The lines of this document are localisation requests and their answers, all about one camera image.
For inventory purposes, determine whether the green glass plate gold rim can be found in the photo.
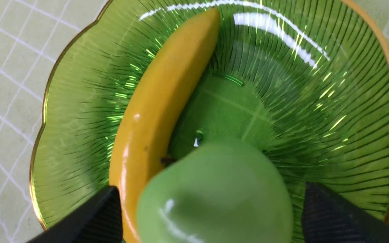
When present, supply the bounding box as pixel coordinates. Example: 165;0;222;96
29;0;389;243

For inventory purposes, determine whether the yellow banana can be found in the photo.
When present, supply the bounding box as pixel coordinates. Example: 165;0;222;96
109;8;221;243

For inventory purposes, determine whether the green pear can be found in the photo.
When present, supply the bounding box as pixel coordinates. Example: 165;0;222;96
136;140;293;243

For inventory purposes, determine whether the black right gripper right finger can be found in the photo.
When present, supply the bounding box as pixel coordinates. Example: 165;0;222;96
301;182;389;243

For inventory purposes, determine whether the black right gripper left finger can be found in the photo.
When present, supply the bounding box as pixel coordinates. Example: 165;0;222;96
28;186;123;243

